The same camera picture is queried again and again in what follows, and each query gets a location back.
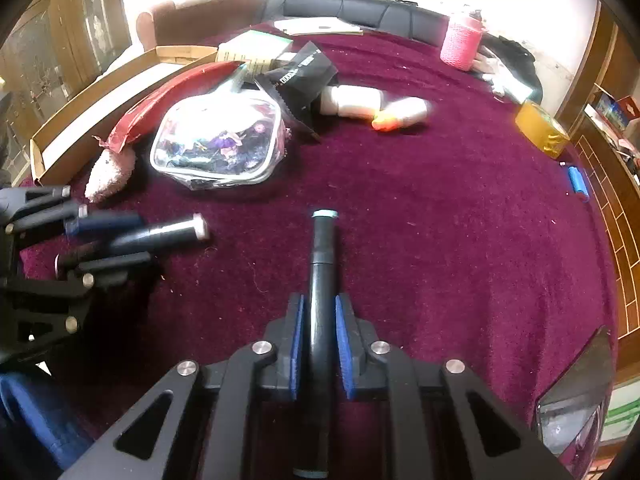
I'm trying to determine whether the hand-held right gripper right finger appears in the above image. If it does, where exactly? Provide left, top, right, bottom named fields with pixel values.
left=334, top=293, right=576, bottom=480

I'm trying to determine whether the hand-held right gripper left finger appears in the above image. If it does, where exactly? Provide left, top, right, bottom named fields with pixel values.
left=60, top=292, right=307, bottom=480

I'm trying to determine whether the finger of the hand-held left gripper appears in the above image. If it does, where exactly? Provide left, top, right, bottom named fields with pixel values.
left=0, top=251, right=153, bottom=356
left=0, top=185, right=146, bottom=249

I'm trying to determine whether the pink fluffy pouch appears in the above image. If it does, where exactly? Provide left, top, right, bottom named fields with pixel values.
left=84, top=147, right=138, bottom=204

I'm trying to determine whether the black marker with purple caps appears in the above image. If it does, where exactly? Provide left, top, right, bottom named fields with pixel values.
left=102, top=213, right=211, bottom=257

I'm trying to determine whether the black marker with teal caps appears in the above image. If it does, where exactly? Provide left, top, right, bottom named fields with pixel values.
left=291, top=208, right=341, bottom=480

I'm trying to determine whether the long cardboard box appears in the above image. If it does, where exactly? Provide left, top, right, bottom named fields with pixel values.
left=29, top=45, right=221, bottom=187

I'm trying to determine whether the clear zip pouch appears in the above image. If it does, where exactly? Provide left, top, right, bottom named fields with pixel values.
left=149, top=95, right=287, bottom=192

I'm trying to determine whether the red foil packet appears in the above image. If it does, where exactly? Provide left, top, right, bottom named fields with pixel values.
left=95, top=60, right=248, bottom=153

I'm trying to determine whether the green and white box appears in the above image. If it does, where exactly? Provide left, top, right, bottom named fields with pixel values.
left=216, top=30, right=295, bottom=78

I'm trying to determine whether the black foil packet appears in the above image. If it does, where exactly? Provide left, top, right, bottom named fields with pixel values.
left=260, top=42, right=341, bottom=143

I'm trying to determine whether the white bottle with orange cap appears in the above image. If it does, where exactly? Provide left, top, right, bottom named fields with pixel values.
left=371, top=97, right=433, bottom=133

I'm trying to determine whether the white packet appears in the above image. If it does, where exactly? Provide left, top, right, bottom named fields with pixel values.
left=319, top=85, right=385, bottom=120

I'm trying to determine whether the person's trousered leg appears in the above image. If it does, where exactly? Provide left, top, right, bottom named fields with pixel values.
left=0, top=370, right=96, bottom=471

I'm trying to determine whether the wooden glass-door cabinet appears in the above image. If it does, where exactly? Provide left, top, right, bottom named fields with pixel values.
left=0, top=0, right=133, bottom=171

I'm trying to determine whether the brown armchair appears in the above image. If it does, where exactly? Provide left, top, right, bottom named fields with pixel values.
left=136, top=0, right=267, bottom=53

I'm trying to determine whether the dark shiny plastic bag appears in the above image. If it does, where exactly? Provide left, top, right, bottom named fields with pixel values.
left=535, top=325, right=613, bottom=456

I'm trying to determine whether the white notebook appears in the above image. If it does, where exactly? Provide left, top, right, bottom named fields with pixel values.
left=272, top=16, right=366, bottom=37

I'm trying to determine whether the small blue cylinder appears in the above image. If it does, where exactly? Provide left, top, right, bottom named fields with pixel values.
left=567, top=165, right=592, bottom=202

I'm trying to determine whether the yellow tape roll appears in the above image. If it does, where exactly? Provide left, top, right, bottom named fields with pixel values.
left=515, top=101, right=571, bottom=158

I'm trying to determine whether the white cloth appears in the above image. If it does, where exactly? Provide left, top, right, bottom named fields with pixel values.
left=472, top=47, right=533, bottom=103

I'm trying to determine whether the bottle in pink sleeve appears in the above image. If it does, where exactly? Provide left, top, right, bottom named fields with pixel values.
left=440, top=9, right=488, bottom=72

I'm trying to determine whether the black leather sofa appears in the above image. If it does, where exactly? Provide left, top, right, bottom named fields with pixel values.
left=262, top=0, right=543, bottom=101

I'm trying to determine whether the black bag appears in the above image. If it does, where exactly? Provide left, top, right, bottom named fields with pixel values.
left=482, top=34, right=538, bottom=81

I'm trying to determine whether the colourful box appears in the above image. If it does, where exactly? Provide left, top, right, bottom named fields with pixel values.
left=592, top=92, right=640, bottom=131

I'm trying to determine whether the wooden door frame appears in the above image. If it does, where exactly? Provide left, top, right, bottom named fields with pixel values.
left=555, top=2, right=640, bottom=126

